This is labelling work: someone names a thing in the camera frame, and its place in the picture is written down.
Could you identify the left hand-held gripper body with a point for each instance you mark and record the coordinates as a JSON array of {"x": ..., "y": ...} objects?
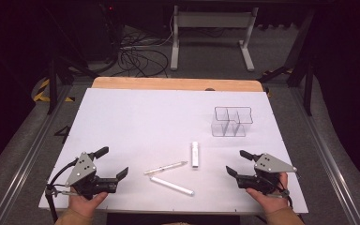
[{"x": 84, "y": 176}]

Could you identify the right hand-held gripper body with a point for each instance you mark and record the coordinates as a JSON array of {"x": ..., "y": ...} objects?
[{"x": 267, "y": 168}]

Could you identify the clear acrylic organizer box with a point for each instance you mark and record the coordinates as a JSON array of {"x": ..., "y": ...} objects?
[{"x": 231, "y": 123}]

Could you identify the white cylindrical tube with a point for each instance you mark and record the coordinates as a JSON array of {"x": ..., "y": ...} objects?
[{"x": 195, "y": 154}]

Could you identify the clear barrel pen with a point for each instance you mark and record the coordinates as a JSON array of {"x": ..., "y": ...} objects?
[{"x": 165, "y": 168}]

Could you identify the white pen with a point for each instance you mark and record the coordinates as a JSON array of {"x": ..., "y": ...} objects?
[{"x": 172, "y": 186}]

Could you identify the person's left hand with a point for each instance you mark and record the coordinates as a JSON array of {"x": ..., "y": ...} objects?
[{"x": 82, "y": 204}]

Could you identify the person's right hand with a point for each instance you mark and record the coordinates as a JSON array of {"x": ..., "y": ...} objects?
[{"x": 272, "y": 201}]

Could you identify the white table cover sheet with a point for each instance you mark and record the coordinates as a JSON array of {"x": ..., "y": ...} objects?
[{"x": 143, "y": 125}]

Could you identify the black metal stand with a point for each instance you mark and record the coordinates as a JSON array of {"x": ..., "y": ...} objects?
[
  {"x": 53, "y": 84},
  {"x": 307, "y": 87}
]

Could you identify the yellow black hazard tape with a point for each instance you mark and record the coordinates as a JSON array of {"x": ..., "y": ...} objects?
[{"x": 42, "y": 89}]

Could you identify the black equipment case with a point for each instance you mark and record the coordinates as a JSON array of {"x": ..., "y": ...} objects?
[{"x": 100, "y": 28}]

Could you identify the aluminium floor rail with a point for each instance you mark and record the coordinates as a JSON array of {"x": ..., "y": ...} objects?
[
  {"x": 28, "y": 159},
  {"x": 326, "y": 153}
]

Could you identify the white metal frame stand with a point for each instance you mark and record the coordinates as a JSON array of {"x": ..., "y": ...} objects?
[{"x": 212, "y": 19}]

